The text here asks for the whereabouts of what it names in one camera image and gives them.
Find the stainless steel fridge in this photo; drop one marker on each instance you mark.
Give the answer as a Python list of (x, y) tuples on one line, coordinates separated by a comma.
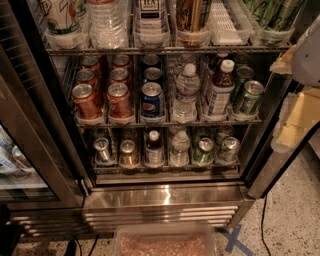
[(113, 195)]

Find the water bottle bottom shelf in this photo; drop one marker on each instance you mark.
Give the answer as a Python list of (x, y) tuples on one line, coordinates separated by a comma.
[(180, 144)]

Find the silver can bottom left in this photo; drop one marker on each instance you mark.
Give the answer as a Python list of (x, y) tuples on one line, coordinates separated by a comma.
[(101, 145)]

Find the brown tea bottle bottom shelf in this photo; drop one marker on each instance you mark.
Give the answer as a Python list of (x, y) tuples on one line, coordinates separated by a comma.
[(154, 148)]

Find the green tall can top right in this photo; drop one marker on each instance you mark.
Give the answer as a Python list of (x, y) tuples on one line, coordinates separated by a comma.
[(274, 15)]

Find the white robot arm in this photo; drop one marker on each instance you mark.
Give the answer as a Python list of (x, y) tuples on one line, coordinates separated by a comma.
[(306, 58)]

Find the green can right middle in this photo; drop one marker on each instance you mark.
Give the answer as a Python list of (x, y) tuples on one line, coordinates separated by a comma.
[(243, 74)]

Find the clear water bottle middle shelf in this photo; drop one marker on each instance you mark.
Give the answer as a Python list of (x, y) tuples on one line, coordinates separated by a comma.
[(187, 87)]

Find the brown tall can top shelf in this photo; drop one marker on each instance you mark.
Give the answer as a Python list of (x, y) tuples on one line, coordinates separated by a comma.
[(192, 15)]

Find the blue pepsi can middle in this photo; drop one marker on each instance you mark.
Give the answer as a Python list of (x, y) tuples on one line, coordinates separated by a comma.
[(152, 74)]

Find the white label bottle top shelf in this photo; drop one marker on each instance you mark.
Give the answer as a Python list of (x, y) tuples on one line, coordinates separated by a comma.
[(150, 16)]

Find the empty white plastic tray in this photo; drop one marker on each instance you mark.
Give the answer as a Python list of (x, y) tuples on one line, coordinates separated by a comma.
[(228, 23)]

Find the blue pepsi can front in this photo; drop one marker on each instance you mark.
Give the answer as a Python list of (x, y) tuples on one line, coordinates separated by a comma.
[(152, 100)]

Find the red coke can left middle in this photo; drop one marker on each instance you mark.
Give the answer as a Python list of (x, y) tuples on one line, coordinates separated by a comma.
[(88, 76)]

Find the clear plastic bin on floor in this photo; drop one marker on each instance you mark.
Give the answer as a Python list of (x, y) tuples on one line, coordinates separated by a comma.
[(168, 239)]

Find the blue tape cross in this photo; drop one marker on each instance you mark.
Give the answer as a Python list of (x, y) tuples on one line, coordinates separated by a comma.
[(233, 241)]

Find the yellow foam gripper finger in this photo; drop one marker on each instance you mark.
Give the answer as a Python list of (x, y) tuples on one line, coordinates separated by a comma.
[(283, 65), (298, 115)]

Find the green can bottom shelf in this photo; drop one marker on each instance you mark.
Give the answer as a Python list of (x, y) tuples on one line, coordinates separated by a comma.
[(203, 151)]

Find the green can right front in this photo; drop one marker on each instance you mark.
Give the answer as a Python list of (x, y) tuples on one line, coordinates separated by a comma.
[(248, 97)]

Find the green can bottom right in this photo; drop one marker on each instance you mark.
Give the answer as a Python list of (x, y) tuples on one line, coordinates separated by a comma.
[(229, 149)]

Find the red coke can left front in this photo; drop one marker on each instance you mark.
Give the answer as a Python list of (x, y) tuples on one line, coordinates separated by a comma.
[(84, 96)]

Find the gold can bottom shelf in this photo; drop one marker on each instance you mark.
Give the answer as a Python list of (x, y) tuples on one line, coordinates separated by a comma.
[(128, 153)]

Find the blue pepsi can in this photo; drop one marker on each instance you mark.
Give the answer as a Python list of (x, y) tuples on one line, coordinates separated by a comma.
[(152, 74), (152, 100)]

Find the brown tea bottle white cap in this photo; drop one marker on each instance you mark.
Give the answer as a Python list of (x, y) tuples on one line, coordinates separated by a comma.
[(221, 86)]

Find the red coke can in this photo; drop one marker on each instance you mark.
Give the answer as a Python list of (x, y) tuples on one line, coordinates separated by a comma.
[(119, 100), (88, 76), (84, 96), (120, 75)]

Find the large water bottle top shelf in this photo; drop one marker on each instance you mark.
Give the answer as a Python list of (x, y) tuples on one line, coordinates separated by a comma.
[(108, 24)]

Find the glass fridge door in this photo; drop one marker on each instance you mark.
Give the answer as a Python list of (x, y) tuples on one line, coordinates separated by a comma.
[(20, 118)]

